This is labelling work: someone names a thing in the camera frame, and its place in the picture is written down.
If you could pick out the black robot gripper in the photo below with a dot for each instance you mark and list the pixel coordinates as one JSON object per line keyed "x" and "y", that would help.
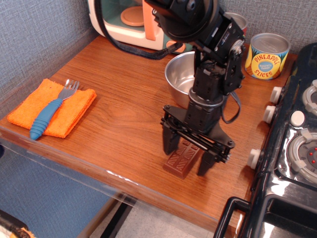
{"x": 198, "y": 124}

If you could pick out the brown chocolate bar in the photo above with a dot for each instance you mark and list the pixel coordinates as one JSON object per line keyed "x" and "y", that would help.
{"x": 182, "y": 160}

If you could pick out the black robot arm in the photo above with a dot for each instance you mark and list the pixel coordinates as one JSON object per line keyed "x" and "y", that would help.
{"x": 218, "y": 43}

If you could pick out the silver metal pan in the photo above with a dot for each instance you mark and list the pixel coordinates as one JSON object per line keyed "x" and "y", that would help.
{"x": 188, "y": 81}

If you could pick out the white stove knob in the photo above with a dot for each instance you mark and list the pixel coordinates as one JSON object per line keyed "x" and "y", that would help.
{"x": 275, "y": 95}
{"x": 253, "y": 158}
{"x": 268, "y": 114}

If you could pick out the black toy stove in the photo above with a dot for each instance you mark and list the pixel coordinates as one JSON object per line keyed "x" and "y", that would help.
{"x": 284, "y": 190}

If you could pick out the pineapple slices can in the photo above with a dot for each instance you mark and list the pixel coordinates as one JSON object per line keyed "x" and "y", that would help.
{"x": 267, "y": 55}

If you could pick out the tomato sauce can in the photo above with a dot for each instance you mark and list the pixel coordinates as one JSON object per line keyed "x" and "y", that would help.
{"x": 239, "y": 19}

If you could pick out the teal toy microwave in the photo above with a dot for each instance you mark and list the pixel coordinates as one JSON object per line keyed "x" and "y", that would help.
{"x": 133, "y": 22}

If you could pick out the orange folded cloth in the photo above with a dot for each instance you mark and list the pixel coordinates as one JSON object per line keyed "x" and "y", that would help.
{"x": 64, "y": 119}

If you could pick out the blue handled fork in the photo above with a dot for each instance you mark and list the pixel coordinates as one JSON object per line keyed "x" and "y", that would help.
{"x": 42, "y": 120}

